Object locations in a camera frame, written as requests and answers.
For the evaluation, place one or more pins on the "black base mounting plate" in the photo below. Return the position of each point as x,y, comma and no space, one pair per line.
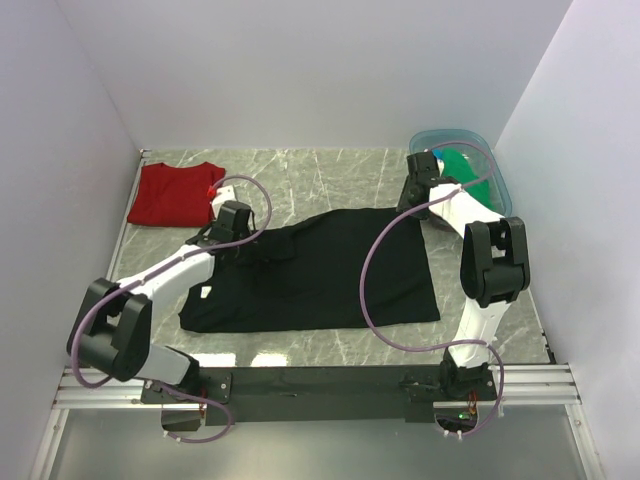
408,392

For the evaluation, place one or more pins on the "black t shirt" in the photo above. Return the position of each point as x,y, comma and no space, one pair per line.
311,275

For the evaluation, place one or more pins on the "green t shirt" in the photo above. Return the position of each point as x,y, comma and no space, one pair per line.
456,165

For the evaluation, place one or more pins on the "aluminium rail left edge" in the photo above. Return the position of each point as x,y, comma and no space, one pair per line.
111,272

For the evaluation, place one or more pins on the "folded red t shirt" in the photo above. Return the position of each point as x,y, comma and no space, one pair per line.
178,197

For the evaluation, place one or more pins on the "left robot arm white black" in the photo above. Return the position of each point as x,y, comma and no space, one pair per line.
111,336

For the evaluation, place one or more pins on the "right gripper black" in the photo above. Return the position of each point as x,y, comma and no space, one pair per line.
403,204

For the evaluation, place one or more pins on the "clear blue plastic bin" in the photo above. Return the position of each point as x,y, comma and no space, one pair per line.
478,154

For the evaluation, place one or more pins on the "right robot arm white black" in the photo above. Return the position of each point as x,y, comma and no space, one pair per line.
494,266

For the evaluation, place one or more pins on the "aluminium rail front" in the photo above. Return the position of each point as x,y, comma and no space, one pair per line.
524,385

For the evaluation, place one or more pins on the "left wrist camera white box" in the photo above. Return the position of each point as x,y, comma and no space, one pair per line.
218,196

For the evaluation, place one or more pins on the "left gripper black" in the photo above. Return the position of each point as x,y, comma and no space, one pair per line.
248,232

